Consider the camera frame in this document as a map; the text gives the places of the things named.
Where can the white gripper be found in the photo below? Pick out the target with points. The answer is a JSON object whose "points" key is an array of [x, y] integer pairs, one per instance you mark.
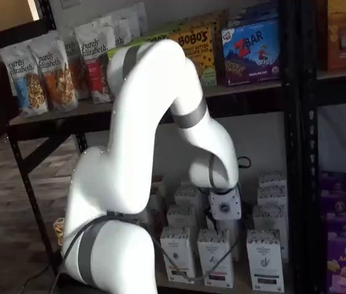
{"points": [[224, 203]]}

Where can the white box green strip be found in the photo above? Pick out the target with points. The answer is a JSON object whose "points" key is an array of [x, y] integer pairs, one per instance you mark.
{"points": [[269, 217], [272, 196], [272, 179], [264, 260]]}

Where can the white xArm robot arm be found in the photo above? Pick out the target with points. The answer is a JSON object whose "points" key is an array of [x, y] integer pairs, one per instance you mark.
{"points": [[136, 122]]}

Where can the white box orange strip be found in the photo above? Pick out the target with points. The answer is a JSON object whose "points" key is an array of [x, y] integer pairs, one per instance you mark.
{"points": [[188, 196], [179, 242], [180, 216]]}

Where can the white box pink strip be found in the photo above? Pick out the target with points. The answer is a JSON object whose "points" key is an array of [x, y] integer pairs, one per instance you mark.
{"points": [[212, 254]]}

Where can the black metal shelf rack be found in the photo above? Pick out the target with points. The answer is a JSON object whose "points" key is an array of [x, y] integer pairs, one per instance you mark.
{"points": [[290, 122]]}

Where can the blue Z Bar box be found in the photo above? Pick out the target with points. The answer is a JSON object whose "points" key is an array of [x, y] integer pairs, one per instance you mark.
{"points": [[252, 15], [252, 61]]}

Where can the yellow Bobo's peanut butter box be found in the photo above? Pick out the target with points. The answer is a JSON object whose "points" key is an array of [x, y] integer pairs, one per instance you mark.
{"points": [[200, 46], [197, 20]]}

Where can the green Bobo's apple pie box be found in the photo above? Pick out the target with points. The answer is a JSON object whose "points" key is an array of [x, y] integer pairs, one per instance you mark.
{"points": [[148, 38]]}

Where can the black metal side rack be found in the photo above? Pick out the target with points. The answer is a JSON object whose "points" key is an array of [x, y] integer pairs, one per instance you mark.
{"points": [[309, 137]]}

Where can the red purely elizabeth bag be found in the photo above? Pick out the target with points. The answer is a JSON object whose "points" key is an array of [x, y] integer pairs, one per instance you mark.
{"points": [[94, 61]]}

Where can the purely elizabeth granola bag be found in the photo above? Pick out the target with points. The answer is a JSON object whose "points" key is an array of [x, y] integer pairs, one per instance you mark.
{"points": [[136, 18], [120, 30], [79, 70]]}

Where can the orange purely elizabeth bag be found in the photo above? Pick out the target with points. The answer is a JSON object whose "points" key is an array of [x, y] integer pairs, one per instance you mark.
{"points": [[56, 76]]}

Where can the blue purely elizabeth bag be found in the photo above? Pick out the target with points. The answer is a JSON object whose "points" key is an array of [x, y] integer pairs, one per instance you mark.
{"points": [[22, 82]]}

